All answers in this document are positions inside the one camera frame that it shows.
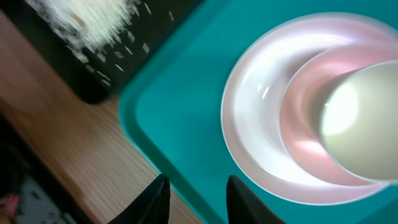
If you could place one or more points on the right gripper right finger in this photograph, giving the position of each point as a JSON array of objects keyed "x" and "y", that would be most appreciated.
[{"x": 244, "y": 207}]

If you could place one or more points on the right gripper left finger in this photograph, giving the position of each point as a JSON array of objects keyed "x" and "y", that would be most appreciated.
[{"x": 152, "y": 206}]

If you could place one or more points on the white rice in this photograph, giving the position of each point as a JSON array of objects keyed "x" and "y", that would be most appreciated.
[{"x": 107, "y": 36}]

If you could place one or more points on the white plate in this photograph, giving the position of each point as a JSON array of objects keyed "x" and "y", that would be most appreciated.
[{"x": 251, "y": 105}]

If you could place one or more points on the pink bowl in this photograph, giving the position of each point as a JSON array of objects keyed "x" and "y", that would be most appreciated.
[{"x": 303, "y": 101}]

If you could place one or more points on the teal serving tray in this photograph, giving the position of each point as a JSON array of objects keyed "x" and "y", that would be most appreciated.
[{"x": 171, "y": 109}]

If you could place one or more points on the white cup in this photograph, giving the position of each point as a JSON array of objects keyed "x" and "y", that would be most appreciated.
[{"x": 358, "y": 125}]

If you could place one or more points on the black tray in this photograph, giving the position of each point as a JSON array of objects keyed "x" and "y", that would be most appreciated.
[{"x": 74, "y": 73}]

